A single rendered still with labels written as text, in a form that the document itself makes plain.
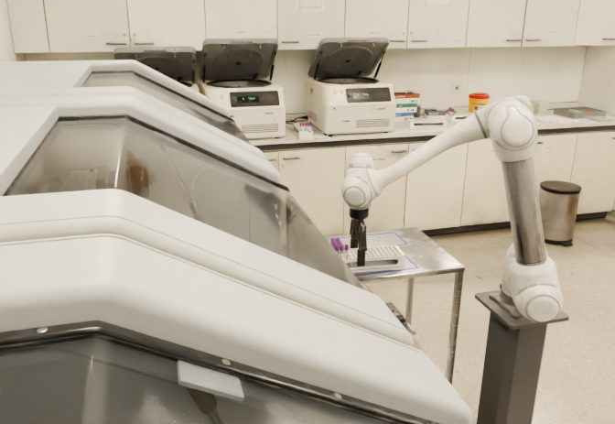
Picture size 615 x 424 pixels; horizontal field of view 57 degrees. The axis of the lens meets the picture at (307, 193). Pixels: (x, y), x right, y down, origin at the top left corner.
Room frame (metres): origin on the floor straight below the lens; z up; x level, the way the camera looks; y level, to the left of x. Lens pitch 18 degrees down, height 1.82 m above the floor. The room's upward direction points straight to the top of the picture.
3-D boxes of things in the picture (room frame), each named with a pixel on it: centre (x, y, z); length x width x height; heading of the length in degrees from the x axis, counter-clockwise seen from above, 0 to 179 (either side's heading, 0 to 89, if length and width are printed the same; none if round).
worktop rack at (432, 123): (4.43, -0.94, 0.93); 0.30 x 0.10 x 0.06; 98
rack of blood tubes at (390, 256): (2.07, -0.23, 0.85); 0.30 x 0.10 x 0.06; 101
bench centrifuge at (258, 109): (4.21, 0.50, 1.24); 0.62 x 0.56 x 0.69; 16
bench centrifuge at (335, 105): (4.44, -0.32, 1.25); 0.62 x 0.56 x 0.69; 15
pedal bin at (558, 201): (4.34, -2.03, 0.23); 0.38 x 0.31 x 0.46; 16
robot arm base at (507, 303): (2.01, -0.84, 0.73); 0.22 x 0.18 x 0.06; 16
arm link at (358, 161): (2.05, -0.20, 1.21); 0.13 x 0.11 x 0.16; 170
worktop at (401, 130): (4.45, -0.37, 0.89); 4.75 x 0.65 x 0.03; 106
